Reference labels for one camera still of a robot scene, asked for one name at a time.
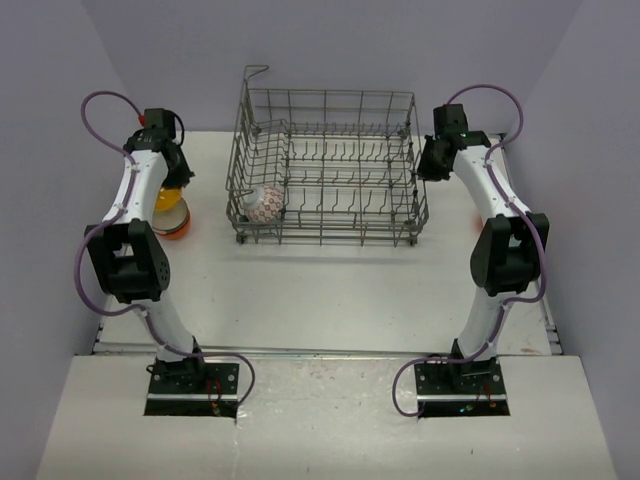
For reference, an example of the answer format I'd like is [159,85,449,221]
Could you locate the yellow bowl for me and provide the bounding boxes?
[154,187,182,211]

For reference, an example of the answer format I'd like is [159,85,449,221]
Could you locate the grey wire dish rack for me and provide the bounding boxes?
[225,64,429,246]

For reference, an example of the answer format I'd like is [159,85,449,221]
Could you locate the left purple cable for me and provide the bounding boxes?
[73,90,256,409]

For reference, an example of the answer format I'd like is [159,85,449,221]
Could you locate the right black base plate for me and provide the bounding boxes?
[414,357,506,397]

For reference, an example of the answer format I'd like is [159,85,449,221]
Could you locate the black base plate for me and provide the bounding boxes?
[414,357,506,397]
[146,360,240,401]

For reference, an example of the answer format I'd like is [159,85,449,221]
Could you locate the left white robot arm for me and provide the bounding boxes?
[81,108,208,393]

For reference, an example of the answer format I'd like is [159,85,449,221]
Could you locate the orange white bowl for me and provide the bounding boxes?
[153,218,191,240]

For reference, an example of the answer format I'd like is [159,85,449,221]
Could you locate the teal white bowl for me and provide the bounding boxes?
[151,199,191,230]

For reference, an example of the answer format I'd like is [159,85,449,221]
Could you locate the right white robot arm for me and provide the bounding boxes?
[417,103,550,393]

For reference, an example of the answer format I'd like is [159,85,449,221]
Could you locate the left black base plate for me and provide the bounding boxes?
[146,360,240,401]

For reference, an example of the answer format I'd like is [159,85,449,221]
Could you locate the purple cable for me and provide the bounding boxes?
[73,90,256,409]
[392,84,546,417]

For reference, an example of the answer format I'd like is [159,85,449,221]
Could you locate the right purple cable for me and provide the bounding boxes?
[392,84,546,417]

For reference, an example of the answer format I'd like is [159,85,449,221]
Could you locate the red patterned white bowl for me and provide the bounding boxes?
[243,185,284,223]

